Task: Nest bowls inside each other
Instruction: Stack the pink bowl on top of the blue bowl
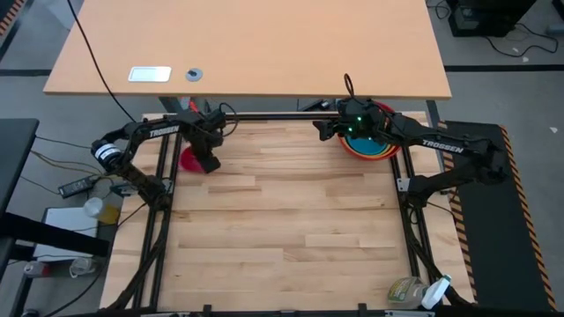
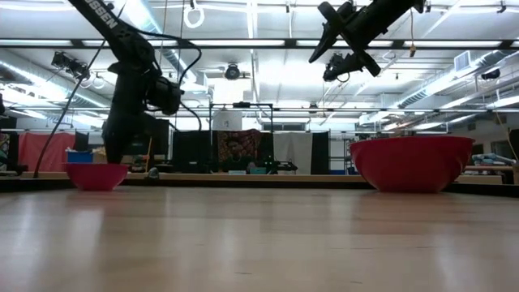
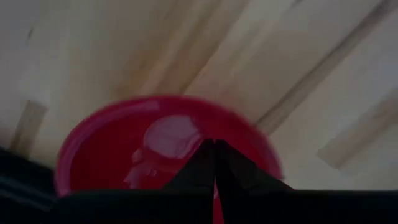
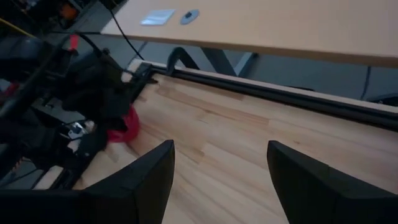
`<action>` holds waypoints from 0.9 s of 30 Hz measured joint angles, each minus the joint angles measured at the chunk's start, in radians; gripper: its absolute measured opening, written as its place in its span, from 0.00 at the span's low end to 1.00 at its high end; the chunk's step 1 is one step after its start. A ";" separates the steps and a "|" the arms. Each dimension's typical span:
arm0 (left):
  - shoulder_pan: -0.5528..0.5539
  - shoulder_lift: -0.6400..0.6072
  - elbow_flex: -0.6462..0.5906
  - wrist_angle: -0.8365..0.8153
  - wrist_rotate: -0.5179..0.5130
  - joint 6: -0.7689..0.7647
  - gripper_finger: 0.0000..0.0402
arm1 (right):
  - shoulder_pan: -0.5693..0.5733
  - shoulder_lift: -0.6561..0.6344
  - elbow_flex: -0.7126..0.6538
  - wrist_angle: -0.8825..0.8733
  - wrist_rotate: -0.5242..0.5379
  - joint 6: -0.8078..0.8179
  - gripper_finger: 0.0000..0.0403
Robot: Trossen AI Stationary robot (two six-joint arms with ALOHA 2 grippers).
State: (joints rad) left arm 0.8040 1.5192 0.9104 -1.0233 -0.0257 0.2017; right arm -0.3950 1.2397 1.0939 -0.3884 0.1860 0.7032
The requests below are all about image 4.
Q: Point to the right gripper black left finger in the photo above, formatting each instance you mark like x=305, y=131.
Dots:
x=140, y=193

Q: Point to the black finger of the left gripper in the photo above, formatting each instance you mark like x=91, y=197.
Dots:
x=91, y=143

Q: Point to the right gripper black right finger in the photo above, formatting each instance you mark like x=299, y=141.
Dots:
x=326, y=199

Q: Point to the small magenta bowl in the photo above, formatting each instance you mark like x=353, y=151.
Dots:
x=129, y=130

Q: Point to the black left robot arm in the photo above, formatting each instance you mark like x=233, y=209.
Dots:
x=37, y=77

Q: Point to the red tag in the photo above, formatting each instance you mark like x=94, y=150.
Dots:
x=73, y=42

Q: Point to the orange object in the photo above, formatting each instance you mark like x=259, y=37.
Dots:
x=68, y=11

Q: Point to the white flat card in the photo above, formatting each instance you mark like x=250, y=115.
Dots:
x=158, y=17

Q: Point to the beige wooden desk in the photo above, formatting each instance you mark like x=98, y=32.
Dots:
x=280, y=25

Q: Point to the black metal table frame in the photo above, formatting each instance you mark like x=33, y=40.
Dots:
x=280, y=91

